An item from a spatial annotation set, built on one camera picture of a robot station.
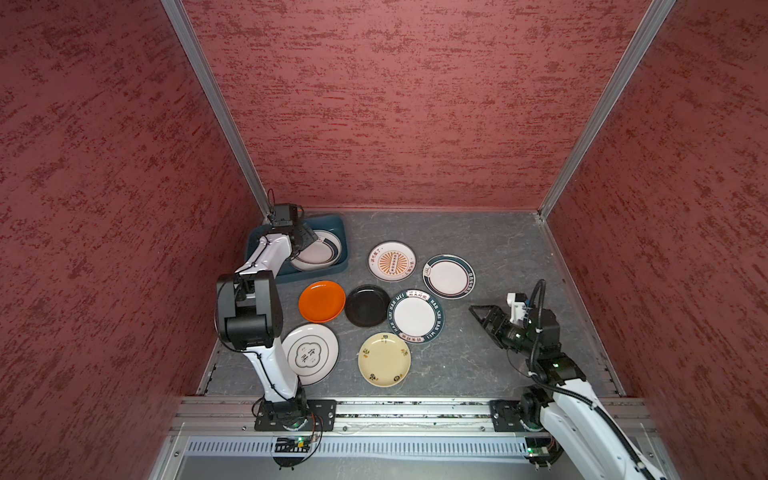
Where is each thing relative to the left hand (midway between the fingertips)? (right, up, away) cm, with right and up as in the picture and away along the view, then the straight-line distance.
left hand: (303, 245), depth 97 cm
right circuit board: (+65, -48, -26) cm, 85 cm away
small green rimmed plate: (+50, -11, +4) cm, 51 cm away
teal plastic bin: (+6, +8, +16) cm, 19 cm away
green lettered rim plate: (+37, -22, -6) cm, 43 cm away
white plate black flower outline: (+6, -30, -12) cm, 33 cm away
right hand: (+52, -21, -16) cm, 58 cm away
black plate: (+21, -20, 0) cm, 29 cm away
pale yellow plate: (+27, -33, -13) cm, 45 cm away
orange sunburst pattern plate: (+30, -6, +7) cm, 31 cm away
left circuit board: (+7, -48, -26) cm, 55 cm away
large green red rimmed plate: (+5, -3, +7) cm, 9 cm away
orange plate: (+6, -18, -1) cm, 19 cm away
